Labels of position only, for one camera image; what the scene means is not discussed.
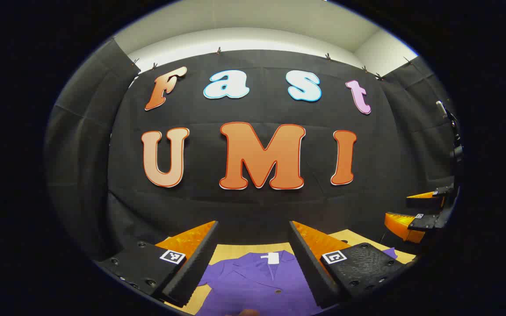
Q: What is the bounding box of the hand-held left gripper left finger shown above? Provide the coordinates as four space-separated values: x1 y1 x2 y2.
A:
96 220 220 307

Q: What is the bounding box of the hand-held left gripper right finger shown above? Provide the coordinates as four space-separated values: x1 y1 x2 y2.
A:
288 220 416 309

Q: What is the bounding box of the purple shirt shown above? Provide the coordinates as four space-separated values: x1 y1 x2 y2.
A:
196 247 398 316

